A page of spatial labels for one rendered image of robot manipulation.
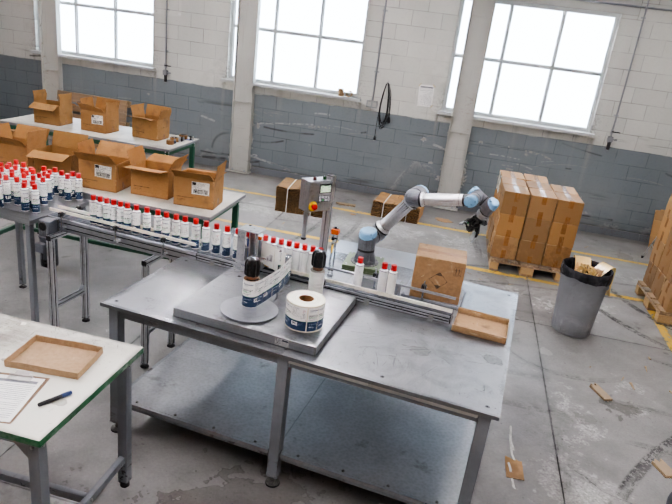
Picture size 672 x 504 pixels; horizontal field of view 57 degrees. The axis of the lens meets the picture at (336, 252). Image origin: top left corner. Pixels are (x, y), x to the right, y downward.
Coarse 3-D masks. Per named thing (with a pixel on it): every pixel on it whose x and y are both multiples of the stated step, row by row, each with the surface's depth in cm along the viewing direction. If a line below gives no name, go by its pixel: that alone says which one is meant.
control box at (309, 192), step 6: (306, 180) 360; (312, 180) 360; (318, 180) 362; (324, 180) 364; (330, 180) 366; (306, 186) 360; (312, 186) 358; (318, 186) 361; (300, 192) 366; (306, 192) 361; (312, 192) 360; (318, 192) 362; (300, 198) 367; (306, 198) 362; (312, 198) 361; (330, 198) 369; (300, 204) 368; (306, 204) 362; (312, 204) 363; (318, 204) 366; (324, 204) 368; (306, 210) 363; (312, 210) 364; (318, 210) 367; (324, 210) 371
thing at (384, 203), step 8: (384, 192) 851; (376, 200) 809; (384, 200) 816; (392, 200) 821; (400, 200) 825; (376, 208) 809; (384, 208) 807; (392, 208) 804; (384, 216) 810; (408, 216) 802; (416, 216) 797
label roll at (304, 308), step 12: (288, 300) 310; (300, 300) 312; (312, 300) 313; (324, 300) 315; (288, 312) 311; (300, 312) 307; (312, 312) 307; (288, 324) 313; (300, 324) 309; (312, 324) 310
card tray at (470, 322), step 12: (468, 312) 364; (480, 312) 361; (456, 324) 350; (468, 324) 352; (480, 324) 354; (492, 324) 356; (504, 324) 358; (480, 336) 339; (492, 336) 336; (504, 336) 343
